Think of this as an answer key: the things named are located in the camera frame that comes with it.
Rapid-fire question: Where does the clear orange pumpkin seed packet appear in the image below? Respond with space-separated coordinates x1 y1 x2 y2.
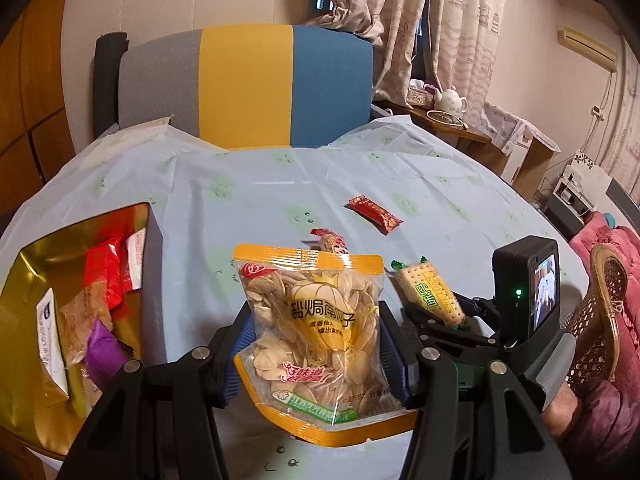
233 243 418 448

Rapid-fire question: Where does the white and red packet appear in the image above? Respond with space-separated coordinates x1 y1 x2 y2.
122 227 148 292

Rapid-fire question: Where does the white packet with blue mark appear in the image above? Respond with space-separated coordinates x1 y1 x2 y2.
35 287 71 401

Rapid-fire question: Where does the small red shiny packet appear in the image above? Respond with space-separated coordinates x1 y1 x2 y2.
345 195 404 235

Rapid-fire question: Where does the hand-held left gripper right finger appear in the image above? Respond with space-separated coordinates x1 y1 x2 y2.
377 300 573 480

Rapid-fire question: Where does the tissue box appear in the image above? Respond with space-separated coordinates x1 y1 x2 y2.
407 79 437 107

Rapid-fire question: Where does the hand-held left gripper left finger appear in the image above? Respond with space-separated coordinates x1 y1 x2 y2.
57 302 258 480

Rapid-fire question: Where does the purple snack packet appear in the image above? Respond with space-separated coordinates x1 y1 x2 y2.
84 319 132 391

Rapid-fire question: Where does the long red and yellow packet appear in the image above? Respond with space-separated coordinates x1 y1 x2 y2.
309 228 351 256

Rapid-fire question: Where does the low wooden cabinet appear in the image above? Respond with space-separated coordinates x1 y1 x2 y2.
482 101 562 188

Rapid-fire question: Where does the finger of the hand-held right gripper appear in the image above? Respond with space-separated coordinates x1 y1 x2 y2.
402 305 476 342
450 292 496 318

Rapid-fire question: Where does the black padded chair back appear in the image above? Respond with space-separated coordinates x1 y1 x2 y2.
94 31 129 140

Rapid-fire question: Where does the grey yellow blue striped chair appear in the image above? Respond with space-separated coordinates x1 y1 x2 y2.
115 24 375 150

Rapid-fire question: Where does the brown snack packet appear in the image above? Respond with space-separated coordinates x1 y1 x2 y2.
59 282 115 366

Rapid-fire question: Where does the wooden side table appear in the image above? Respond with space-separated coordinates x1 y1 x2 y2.
372 100 493 161

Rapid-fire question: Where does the yellow green cracker packet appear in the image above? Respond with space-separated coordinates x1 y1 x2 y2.
390 256 467 331

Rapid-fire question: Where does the white teapot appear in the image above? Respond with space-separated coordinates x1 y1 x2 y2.
432 86 469 115

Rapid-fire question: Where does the white storage unit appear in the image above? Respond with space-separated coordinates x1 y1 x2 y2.
552 149 613 216

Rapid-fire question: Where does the wicker chair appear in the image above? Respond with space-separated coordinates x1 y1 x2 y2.
567 244 630 396

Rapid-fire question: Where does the red snack packet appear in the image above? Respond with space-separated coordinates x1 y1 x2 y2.
84 236 126 308

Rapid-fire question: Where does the dark box with gold lining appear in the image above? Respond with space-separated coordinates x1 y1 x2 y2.
0 202 166 456

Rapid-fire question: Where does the wall air conditioner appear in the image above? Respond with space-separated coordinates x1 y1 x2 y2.
559 25 619 72

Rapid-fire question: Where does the orange wooden wardrobe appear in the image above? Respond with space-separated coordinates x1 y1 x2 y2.
0 0 76 221

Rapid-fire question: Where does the pink blanket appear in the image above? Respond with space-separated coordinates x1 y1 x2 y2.
570 210 640 376

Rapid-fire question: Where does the person's right forearm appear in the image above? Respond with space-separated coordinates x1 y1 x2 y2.
542 375 640 480

